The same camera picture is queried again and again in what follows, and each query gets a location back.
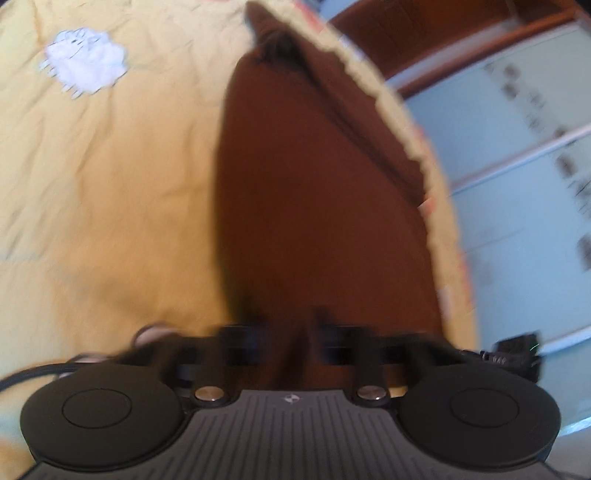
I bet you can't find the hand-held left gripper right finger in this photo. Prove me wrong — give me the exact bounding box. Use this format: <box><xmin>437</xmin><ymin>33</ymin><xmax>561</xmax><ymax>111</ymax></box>
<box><xmin>310</xmin><ymin>308</ymin><xmax>467</xmax><ymax>406</ymax></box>

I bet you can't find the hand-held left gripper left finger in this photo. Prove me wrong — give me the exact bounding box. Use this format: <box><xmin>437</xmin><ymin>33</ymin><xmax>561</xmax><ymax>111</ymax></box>
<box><xmin>69</xmin><ymin>318</ymin><xmax>282</xmax><ymax>407</ymax></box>

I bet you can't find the brown small garment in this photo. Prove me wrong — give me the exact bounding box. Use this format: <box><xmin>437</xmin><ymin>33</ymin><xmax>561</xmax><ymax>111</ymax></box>
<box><xmin>213</xmin><ymin>1</ymin><xmax>445</xmax><ymax>393</ymax></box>

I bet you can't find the yellow printed blanket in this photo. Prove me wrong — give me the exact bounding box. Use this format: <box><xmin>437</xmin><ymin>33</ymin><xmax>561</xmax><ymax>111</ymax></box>
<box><xmin>0</xmin><ymin>0</ymin><xmax>481</xmax><ymax>480</ymax></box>

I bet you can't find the black cable connector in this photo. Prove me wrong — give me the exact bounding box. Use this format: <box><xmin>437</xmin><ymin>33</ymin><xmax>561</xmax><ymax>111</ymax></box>
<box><xmin>478</xmin><ymin>330</ymin><xmax>543</xmax><ymax>385</ymax></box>

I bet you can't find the black cable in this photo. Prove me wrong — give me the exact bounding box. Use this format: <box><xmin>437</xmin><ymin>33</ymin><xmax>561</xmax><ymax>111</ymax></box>
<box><xmin>0</xmin><ymin>361</ymin><xmax>100</xmax><ymax>395</ymax></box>

